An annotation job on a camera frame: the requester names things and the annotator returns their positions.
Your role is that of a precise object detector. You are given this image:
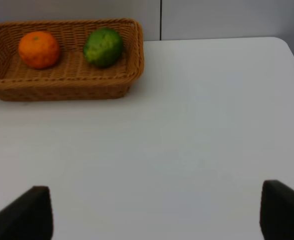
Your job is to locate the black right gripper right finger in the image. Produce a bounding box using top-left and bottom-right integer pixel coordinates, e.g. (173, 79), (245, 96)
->
(260, 180), (294, 240)

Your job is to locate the green lime fruit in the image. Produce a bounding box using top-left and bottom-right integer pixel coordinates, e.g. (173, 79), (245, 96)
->
(83, 27), (124, 68)

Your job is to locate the light orange wicker basket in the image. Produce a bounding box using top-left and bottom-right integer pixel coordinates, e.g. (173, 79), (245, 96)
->
(0, 18), (144, 102)

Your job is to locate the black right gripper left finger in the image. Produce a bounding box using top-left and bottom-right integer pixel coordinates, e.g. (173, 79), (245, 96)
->
(0, 186), (53, 240)

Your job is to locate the orange mandarin fruit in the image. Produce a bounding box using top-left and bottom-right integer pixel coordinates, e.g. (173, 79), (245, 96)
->
(18, 31), (60, 70)

